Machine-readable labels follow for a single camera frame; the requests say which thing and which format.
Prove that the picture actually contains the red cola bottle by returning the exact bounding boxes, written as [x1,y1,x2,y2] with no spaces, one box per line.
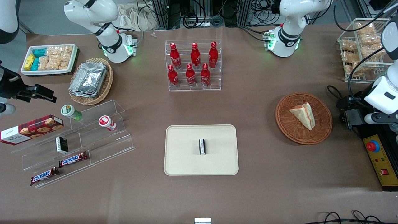
[168,64,179,88]
[200,63,211,87]
[208,41,219,69]
[190,43,201,70]
[186,63,197,87]
[170,43,182,70]

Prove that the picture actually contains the stacked aluminium foil containers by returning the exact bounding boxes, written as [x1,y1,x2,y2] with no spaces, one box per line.
[69,62,108,99]

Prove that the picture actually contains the clear acrylic step shelf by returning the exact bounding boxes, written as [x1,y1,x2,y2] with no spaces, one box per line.
[11,100,136,189]

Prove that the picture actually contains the red tartan cookie box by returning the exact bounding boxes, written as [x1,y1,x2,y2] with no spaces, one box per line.
[0,114,64,146]

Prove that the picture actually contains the grey metal plate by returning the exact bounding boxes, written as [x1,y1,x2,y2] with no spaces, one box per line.
[343,109,363,130]

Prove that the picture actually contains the crumpled beige cloth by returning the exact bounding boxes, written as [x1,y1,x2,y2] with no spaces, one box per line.
[116,2,160,32]

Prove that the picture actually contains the black table machine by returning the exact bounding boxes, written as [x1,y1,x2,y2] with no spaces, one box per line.
[354,90,398,139]

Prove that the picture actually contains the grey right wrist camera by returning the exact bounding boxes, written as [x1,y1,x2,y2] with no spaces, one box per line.
[0,104,16,116]

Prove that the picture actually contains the yellow snack pack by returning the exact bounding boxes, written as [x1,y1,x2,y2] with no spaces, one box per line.
[24,54,35,71]

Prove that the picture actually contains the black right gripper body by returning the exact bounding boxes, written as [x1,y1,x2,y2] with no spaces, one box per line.
[0,64,25,99]

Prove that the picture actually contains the black base cables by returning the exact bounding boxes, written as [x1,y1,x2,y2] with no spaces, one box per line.
[239,26,271,43]

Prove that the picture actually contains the red emergency stop button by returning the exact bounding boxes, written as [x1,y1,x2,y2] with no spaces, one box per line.
[366,140,380,153]

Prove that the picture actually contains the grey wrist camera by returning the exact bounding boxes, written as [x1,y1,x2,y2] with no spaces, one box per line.
[364,113,398,125]
[0,104,16,116]

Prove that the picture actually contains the oval light wicker basket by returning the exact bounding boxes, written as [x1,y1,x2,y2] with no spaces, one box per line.
[68,58,114,106]

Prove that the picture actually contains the round brown wicker basket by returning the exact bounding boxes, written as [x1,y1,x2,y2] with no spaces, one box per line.
[275,92,333,145]

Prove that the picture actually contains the red capped small bottle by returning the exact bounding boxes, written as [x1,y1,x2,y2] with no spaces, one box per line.
[98,115,118,132]

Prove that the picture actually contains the beige plastic tray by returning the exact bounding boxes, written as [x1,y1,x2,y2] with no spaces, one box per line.
[164,124,239,176]

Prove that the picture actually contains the white rectangular snack tray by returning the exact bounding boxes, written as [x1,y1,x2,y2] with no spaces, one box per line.
[21,44,78,77]

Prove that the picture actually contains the clear rice cracker bag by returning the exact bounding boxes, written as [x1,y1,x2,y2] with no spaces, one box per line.
[58,55,73,70]
[47,46,74,58]
[39,56,60,71]

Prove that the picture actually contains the clear acrylic bottle rack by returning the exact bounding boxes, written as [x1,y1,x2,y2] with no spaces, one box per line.
[165,39,222,92]

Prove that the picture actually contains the black coiled cable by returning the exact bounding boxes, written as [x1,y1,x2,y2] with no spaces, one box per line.
[182,12,199,29]

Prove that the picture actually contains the green capped small bottle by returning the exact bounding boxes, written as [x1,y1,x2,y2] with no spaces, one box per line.
[60,105,83,121]

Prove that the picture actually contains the triangular sandwich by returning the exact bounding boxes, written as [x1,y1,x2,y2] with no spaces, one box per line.
[289,102,316,131]

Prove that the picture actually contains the yellow black control box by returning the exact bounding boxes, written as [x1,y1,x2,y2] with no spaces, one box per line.
[362,134,398,191]

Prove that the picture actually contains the black looped machine cable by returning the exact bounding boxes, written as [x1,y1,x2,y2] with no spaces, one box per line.
[326,85,346,108]

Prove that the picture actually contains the white wire basket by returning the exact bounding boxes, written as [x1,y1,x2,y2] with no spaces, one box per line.
[337,18,398,83]

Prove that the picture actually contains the clear cracker snack bag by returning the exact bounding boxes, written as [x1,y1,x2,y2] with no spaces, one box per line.
[355,22,377,35]
[361,44,388,60]
[359,33,385,48]
[341,40,358,53]
[344,64,366,78]
[340,51,361,64]

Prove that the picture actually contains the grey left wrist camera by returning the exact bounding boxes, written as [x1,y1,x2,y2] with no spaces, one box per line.
[364,113,398,125]

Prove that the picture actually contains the black floor cables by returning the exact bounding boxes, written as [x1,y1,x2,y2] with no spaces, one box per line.
[311,210,398,224]

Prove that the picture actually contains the brown snickers bar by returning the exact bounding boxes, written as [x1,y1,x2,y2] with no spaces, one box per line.
[30,167,60,186]
[58,151,89,168]

